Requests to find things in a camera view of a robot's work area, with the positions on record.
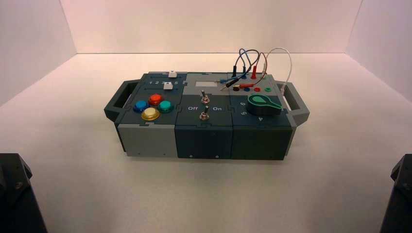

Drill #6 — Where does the yellow round push button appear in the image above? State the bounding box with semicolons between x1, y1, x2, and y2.
141;107;161;121

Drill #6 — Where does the green rotary knob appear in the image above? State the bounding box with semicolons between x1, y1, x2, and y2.
247;94;283;117

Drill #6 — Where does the blue jumper cable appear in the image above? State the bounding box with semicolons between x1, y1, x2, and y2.
217;48;255;83

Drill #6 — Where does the red jumper cable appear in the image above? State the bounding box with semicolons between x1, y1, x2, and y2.
236;52;268;89

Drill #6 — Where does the black jumper cable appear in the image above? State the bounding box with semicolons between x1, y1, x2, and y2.
225;49;261;89

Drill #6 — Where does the dark teal grey control box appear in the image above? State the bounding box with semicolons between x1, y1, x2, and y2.
103;71;310;161

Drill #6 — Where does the red round push button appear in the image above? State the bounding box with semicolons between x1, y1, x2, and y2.
148;94;164;106

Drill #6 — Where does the blue round push button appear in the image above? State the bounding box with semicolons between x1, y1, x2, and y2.
133;100;150;113

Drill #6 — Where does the green round push button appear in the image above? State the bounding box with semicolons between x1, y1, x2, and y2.
157;100;174;114

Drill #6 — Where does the white jumper cable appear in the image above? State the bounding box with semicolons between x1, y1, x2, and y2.
262;47;292;95

